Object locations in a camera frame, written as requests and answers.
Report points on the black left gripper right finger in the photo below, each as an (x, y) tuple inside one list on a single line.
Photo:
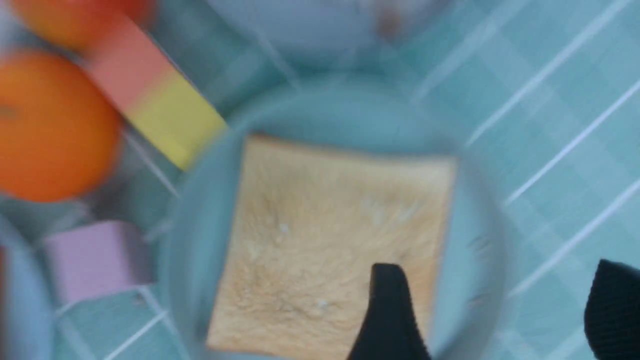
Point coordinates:
[(611, 320)]

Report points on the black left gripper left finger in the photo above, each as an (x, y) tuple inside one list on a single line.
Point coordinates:
[(389, 330)]

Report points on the toast slice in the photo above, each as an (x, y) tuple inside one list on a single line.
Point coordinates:
[(309, 223)]

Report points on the light green centre plate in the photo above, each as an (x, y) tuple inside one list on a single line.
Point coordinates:
[(361, 113)]

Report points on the pink cube block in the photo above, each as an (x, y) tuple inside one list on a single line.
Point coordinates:
[(98, 260)]

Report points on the grey egg plate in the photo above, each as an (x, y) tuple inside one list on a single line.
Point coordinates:
[(320, 32)]

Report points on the pink and yellow block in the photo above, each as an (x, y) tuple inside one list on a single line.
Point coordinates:
[(161, 103)]

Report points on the light blue bread plate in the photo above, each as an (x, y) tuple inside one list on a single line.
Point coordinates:
[(27, 315)]

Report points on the orange fruit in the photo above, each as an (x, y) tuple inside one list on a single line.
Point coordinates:
[(59, 136)]

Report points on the red apple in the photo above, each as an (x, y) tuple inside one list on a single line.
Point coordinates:
[(77, 24)]

